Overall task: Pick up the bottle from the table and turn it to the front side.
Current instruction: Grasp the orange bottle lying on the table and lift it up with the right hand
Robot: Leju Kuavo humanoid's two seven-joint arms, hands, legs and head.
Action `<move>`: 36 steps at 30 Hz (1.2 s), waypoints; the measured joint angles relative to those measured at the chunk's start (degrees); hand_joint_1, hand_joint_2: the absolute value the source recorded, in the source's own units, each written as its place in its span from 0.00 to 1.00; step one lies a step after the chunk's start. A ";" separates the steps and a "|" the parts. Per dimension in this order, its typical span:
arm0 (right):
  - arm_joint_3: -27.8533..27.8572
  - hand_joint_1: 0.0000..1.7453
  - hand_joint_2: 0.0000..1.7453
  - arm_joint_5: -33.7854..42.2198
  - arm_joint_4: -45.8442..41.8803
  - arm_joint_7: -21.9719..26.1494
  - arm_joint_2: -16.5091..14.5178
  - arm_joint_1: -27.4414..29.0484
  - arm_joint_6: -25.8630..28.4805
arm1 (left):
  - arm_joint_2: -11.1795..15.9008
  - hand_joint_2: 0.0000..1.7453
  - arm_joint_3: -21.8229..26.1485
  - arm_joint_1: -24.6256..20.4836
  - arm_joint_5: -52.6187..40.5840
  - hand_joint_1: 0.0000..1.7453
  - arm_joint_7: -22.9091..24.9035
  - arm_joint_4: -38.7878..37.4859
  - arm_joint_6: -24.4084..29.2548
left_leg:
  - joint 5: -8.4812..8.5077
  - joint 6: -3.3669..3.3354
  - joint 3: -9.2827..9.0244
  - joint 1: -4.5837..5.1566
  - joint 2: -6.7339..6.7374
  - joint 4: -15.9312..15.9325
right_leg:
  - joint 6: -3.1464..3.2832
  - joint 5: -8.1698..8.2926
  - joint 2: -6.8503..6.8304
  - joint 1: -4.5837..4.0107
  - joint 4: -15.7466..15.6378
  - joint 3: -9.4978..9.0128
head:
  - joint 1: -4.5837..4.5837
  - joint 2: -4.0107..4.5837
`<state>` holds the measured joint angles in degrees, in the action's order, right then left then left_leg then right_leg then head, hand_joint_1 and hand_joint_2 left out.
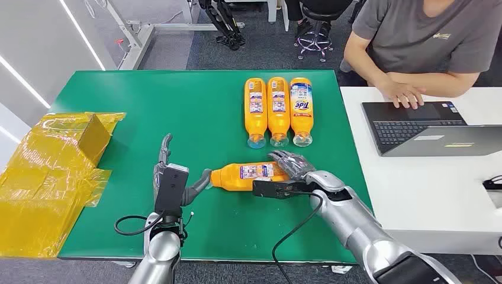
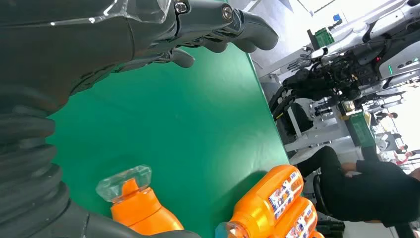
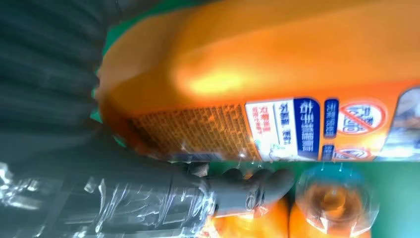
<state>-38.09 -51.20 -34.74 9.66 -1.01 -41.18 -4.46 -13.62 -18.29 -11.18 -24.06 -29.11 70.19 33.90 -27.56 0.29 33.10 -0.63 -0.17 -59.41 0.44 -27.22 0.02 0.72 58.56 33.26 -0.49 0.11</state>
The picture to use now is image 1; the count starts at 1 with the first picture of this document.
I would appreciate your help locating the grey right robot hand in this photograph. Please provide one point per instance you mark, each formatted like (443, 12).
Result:
(294, 164)

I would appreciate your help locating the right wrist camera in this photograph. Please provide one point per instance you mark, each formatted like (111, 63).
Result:
(274, 189)

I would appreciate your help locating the yellow film wrapped cardboard box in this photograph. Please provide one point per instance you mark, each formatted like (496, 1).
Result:
(47, 188)

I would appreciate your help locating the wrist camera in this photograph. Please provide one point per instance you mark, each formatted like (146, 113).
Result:
(171, 188)
(274, 189)

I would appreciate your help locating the person's right hand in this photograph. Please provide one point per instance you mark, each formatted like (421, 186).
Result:
(402, 93)

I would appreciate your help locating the orange Tide detergent bottle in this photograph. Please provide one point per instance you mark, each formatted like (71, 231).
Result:
(301, 117)

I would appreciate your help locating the dark grey laptop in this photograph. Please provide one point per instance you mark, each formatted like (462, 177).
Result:
(415, 129)

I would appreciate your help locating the orange detergent bottle blue cap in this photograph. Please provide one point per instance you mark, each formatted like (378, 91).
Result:
(255, 117)

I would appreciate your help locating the white furniture leg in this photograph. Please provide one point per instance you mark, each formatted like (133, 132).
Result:
(279, 13)

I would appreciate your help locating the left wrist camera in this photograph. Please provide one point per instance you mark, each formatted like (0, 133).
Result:
(171, 188)

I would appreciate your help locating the black stool with chrome base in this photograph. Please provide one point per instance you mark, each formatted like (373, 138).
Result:
(315, 37)

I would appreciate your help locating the person's right forearm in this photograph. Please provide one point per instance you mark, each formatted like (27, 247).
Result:
(362, 58)

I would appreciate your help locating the white desk frame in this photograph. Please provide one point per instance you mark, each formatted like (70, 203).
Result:
(137, 43)

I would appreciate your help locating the person's left forearm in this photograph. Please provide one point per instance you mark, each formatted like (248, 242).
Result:
(439, 82)

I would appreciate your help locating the orange detergent bottle clear cap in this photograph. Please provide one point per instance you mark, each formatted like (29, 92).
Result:
(278, 117)

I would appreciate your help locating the person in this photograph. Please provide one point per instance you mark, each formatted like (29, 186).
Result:
(415, 35)

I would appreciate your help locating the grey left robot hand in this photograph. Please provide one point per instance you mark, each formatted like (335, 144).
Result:
(166, 149)

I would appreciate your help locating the black humanoid robot legs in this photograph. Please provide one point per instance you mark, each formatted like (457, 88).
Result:
(227, 23)

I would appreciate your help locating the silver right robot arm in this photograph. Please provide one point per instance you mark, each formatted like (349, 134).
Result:
(360, 231)

